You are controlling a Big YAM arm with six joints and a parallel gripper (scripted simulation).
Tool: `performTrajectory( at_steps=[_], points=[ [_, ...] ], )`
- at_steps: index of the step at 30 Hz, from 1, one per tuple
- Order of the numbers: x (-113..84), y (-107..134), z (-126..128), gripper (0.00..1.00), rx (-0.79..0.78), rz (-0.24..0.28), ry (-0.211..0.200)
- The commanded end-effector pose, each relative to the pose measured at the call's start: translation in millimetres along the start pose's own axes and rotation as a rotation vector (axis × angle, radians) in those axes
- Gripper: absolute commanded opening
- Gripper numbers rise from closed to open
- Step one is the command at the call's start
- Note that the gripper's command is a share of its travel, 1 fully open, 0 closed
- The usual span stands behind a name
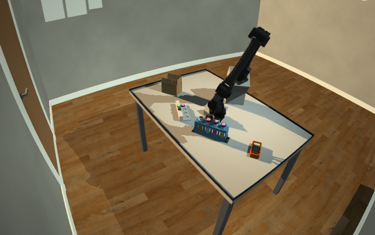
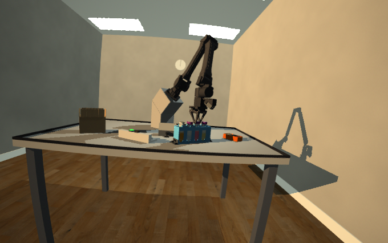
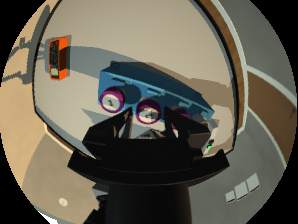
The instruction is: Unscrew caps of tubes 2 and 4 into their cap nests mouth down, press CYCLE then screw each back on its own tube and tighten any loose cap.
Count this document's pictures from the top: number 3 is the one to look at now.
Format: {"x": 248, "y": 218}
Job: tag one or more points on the magenta screw cap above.
{"x": 182, "y": 112}

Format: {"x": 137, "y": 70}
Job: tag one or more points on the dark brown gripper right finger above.
{"x": 196, "y": 133}

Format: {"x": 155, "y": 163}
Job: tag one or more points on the black table edge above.
{"x": 217, "y": 30}

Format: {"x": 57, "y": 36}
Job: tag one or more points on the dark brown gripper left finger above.
{"x": 111, "y": 126}

